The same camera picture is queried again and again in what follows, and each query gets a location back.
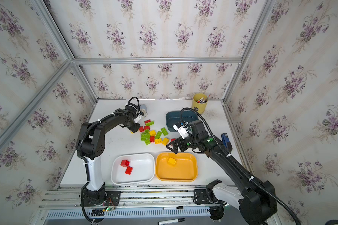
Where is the yellow pen cup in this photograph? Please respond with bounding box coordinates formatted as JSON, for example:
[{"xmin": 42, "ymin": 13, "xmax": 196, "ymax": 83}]
[{"xmin": 192, "ymin": 93, "xmax": 207, "ymax": 114}]

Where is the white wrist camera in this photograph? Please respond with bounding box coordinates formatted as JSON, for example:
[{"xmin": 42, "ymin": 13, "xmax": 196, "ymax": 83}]
[
  {"xmin": 133, "ymin": 112, "xmax": 144, "ymax": 123},
  {"xmin": 173, "ymin": 122, "xmax": 189, "ymax": 139}
]

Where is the dark teal plastic bin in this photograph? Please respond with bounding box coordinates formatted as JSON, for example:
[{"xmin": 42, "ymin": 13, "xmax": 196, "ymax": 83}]
[{"xmin": 165, "ymin": 111, "xmax": 199, "ymax": 132}]

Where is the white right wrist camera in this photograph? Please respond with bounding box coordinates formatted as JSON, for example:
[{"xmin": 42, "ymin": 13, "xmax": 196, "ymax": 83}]
[{"xmin": 173, "ymin": 122, "xmax": 189, "ymax": 139}]

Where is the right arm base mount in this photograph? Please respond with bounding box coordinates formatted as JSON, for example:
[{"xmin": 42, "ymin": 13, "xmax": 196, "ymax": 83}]
[{"xmin": 193, "ymin": 180, "xmax": 228, "ymax": 221}]

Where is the yellow plastic tray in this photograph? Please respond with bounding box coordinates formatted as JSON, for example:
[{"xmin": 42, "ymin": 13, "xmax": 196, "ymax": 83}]
[{"xmin": 155, "ymin": 152, "xmax": 198, "ymax": 182}]

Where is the blue round alarm clock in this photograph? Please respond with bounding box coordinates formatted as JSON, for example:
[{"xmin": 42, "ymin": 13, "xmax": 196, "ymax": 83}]
[{"xmin": 140, "ymin": 104, "xmax": 147, "ymax": 117}]

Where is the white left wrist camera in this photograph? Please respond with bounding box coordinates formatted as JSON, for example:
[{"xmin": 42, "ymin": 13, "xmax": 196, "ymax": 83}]
[{"xmin": 133, "ymin": 112, "xmax": 144, "ymax": 123}]

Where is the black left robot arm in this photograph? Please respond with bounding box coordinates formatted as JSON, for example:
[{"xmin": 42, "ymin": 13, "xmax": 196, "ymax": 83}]
[{"xmin": 76, "ymin": 97, "xmax": 144, "ymax": 192}]

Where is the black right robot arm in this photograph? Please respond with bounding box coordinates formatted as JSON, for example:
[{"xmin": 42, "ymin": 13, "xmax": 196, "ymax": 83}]
[{"xmin": 166, "ymin": 107, "xmax": 301, "ymax": 225}]

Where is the black marker pen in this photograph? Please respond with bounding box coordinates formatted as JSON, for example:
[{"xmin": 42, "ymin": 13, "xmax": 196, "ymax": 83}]
[{"xmin": 157, "ymin": 218, "xmax": 186, "ymax": 225}]

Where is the green lego brick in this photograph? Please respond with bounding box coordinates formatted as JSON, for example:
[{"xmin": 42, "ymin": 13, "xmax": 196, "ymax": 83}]
[
  {"xmin": 155, "ymin": 131, "xmax": 162, "ymax": 139},
  {"xmin": 161, "ymin": 127, "xmax": 169, "ymax": 136},
  {"xmin": 140, "ymin": 133, "xmax": 151, "ymax": 141},
  {"xmin": 144, "ymin": 139, "xmax": 151, "ymax": 145},
  {"xmin": 145, "ymin": 121, "xmax": 154, "ymax": 126}
]

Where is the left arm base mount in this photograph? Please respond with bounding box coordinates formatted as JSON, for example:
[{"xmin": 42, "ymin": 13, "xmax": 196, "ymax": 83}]
[{"xmin": 79, "ymin": 189, "xmax": 121, "ymax": 222}]

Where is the white plastic tray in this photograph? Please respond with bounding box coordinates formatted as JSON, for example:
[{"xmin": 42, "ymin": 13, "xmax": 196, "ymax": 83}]
[{"xmin": 111, "ymin": 153, "xmax": 155, "ymax": 185}]

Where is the yellow lego brick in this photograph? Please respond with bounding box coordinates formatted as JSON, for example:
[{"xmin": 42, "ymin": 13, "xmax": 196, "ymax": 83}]
[
  {"xmin": 162, "ymin": 138, "xmax": 169, "ymax": 146},
  {"xmin": 168, "ymin": 158, "xmax": 176, "ymax": 166},
  {"xmin": 149, "ymin": 130, "xmax": 156, "ymax": 136},
  {"xmin": 155, "ymin": 138, "xmax": 162, "ymax": 144}
]

